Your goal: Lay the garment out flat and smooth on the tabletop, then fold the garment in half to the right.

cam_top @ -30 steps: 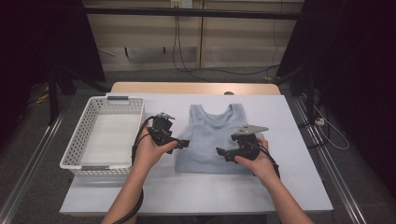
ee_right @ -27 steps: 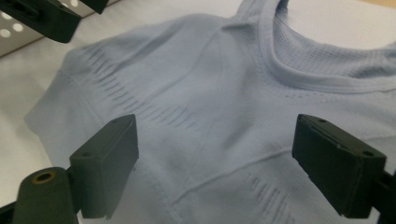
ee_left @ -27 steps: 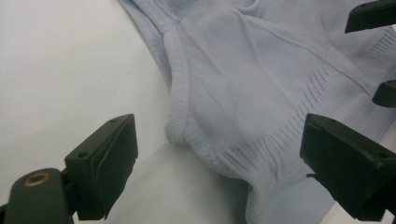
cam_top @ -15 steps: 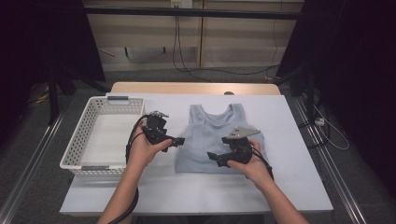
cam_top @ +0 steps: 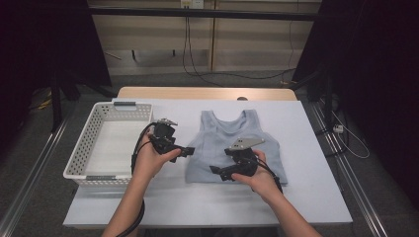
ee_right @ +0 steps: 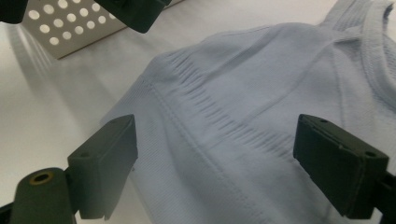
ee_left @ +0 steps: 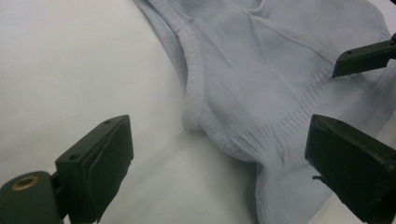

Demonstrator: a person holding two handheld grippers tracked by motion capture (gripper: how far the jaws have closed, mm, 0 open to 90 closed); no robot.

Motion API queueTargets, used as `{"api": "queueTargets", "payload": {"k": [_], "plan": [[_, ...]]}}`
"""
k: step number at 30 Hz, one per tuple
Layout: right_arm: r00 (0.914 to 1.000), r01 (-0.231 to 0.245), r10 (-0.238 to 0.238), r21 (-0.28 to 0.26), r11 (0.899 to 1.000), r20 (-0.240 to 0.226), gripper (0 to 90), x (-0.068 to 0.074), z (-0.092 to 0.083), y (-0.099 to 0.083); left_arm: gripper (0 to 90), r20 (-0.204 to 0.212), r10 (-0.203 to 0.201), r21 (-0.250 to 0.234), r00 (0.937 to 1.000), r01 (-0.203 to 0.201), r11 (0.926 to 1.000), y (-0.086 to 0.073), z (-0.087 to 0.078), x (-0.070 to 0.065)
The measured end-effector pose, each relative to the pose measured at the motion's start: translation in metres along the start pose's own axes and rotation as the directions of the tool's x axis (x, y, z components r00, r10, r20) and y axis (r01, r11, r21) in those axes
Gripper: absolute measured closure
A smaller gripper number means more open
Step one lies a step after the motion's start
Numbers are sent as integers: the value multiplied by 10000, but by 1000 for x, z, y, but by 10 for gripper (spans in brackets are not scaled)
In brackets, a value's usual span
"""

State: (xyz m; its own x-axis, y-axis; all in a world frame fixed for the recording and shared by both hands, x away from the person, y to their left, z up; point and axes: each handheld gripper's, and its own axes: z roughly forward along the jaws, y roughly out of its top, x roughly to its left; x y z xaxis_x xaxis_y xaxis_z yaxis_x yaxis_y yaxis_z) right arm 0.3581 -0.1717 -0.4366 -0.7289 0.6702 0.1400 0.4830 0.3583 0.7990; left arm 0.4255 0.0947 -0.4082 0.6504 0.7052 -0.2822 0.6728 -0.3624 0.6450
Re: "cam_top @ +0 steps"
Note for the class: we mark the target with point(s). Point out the person's left hand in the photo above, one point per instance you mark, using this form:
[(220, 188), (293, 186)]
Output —
[(148, 164)]

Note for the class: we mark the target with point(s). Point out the white wall socket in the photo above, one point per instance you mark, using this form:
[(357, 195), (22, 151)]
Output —
[(197, 4)]

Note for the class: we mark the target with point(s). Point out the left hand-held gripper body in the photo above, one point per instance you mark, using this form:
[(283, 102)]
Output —
[(164, 141)]

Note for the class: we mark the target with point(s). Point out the black horizontal metal bar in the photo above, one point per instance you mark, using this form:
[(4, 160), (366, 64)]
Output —
[(230, 14)]

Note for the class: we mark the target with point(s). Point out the black curtain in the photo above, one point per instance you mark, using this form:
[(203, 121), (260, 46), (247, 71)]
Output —
[(378, 65), (39, 39)]

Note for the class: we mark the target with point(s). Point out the round table grommet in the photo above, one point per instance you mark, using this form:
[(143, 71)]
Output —
[(242, 98)]

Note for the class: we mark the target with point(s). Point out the black metal stand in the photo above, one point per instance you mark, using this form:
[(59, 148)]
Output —
[(327, 98), (56, 108)]

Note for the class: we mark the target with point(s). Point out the light blue tank top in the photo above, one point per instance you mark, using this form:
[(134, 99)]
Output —
[(210, 144)]

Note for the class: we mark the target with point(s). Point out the person's right hand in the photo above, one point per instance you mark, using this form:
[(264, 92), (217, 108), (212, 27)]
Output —
[(263, 182)]

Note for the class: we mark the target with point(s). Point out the white power plug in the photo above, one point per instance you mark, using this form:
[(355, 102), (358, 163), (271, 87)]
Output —
[(338, 129)]

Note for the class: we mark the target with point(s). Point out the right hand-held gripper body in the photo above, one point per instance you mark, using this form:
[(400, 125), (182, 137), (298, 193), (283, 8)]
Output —
[(245, 164)]

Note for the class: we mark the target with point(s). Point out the white perforated plastic basket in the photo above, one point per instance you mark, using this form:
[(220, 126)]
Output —
[(115, 144)]

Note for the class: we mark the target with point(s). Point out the white table mat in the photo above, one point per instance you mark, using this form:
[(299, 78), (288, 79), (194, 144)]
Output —
[(214, 204)]

